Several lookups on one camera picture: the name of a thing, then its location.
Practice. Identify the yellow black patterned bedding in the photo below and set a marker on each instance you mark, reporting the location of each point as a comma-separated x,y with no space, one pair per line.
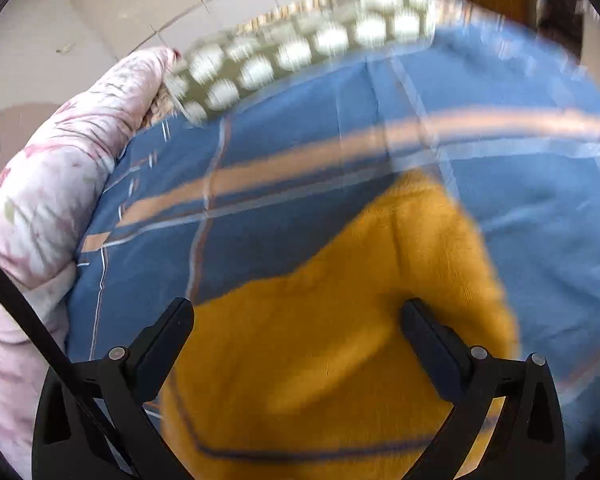
275,14

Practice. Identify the green pillow with white dots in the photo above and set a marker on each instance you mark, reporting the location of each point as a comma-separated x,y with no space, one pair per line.
300,50

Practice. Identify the blue plaid bed sheet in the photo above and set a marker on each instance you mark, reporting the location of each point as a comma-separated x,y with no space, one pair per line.
280,160

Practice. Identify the yellow striped knit sweater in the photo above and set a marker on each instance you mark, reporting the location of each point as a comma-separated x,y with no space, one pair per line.
340,310

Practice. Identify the pink floral quilt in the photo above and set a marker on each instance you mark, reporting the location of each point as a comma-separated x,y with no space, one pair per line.
55,170

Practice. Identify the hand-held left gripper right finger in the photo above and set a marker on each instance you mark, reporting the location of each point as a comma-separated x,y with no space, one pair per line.
432,355

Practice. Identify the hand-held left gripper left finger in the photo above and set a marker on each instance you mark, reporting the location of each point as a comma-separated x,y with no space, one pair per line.
162,355

